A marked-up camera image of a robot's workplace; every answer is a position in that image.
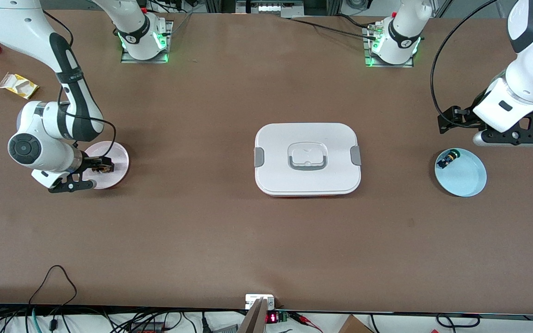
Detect white power strip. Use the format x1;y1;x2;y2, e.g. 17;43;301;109
236;0;305;17

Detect white lunch box grey handle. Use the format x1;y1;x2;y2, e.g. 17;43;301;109
254;123;362;198

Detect black looped cable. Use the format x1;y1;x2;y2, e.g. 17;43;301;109
28;265;78;309

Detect light blue round plate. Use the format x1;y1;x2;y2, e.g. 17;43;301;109
434;148;487;197

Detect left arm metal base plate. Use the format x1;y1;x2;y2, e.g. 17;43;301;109
363;25;415;68

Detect grey aluminium bar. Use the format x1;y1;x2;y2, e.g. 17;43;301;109
238;298;269;333

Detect pink round plate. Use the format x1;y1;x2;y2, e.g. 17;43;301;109
83;141;130;190

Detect yellow snack packet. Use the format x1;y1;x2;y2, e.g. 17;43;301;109
0;73;40;100

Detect black coiled cable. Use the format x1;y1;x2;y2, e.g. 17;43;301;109
435;314;481;329

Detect black cable on table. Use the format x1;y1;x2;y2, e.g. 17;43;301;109
287;18;378;41

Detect small white mounting block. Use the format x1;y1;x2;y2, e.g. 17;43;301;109
245;294;275;310

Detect red clip wires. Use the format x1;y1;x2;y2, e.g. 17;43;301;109
290;312;323;333

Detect brown cardboard box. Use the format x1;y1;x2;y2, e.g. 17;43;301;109
338;314;374;333

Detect small black blue toy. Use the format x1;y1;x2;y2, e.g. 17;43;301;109
437;149;461;169

